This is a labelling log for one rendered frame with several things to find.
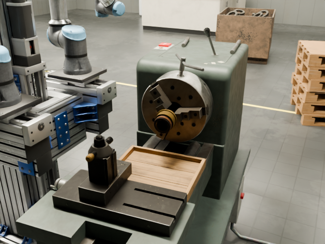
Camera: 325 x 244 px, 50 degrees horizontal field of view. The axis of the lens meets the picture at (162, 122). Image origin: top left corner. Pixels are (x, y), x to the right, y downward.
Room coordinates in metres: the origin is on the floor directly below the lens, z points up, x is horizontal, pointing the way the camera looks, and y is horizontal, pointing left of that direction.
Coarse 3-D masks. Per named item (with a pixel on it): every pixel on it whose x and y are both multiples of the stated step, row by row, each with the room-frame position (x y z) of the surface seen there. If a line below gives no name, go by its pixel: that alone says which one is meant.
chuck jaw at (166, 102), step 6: (156, 84) 1.50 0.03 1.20; (150, 90) 1.48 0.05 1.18; (156, 90) 1.45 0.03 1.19; (162, 90) 1.49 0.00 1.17; (156, 96) 1.45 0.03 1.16; (162, 96) 1.45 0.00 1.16; (156, 102) 1.43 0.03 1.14; (162, 102) 1.42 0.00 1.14; (168, 102) 1.45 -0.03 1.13; (156, 108) 1.41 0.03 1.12; (162, 108) 1.40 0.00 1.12
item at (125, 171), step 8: (120, 160) 1.14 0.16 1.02; (120, 168) 1.08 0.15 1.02; (128, 168) 1.10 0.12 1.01; (120, 176) 1.04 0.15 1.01; (128, 176) 1.09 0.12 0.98; (80, 184) 0.98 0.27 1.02; (88, 184) 0.98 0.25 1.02; (96, 184) 0.98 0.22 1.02; (104, 184) 0.98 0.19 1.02; (112, 184) 0.98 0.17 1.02; (120, 184) 1.04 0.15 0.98; (80, 192) 0.96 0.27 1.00; (88, 192) 0.95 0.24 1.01; (96, 192) 0.94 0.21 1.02; (104, 192) 0.94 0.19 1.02; (112, 192) 0.98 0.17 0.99; (88, 200) 0.95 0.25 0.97; (96, 200) 0.94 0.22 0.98; (104, 200) 0.93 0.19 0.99
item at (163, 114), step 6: (162, 114) 1.35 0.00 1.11; (168, 114) 1.35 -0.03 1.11; (174, 114) 1.37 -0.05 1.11; (156, 120) 1.33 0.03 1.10; (162, 120) 1.32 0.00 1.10; (168, 120) 1.33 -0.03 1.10; (174, 120) 1.36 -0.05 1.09; (156, 126) 1.34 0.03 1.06; (162, 126) 1.38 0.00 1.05; (168, 126) 1.32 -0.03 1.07; (162, 132) 1.33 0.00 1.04
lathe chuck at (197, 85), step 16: (160, 80) 1.49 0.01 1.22; (176, 80) 1.46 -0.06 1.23; (192, 80) 1.49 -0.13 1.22; (144, 96) 1.52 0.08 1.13; (176, 96) 1.46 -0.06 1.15; (192, 96) 1.44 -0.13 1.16; (208, 96) 1.49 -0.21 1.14; (144, 112) 1.52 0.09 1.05; (208, 112) 1.44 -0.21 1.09; (176, 128) 1.46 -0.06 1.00; (192, 128) 1.44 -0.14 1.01
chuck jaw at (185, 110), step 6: (180, 108) 1.44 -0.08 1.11; (186, 108) 1.43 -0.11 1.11; (192, 108) 1.42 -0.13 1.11; (198, 108) 1.41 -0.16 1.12; (204, 108) 1.42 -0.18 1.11; (180, 114) 1.38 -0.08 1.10; (186, 114) 1.38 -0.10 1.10; (192, 114) 1.39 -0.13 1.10; (198, 114) 1.39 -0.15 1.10; (204, 114) 1.42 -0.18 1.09; (180, 120) 1.37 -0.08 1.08; (186, 120) 1.38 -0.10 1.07
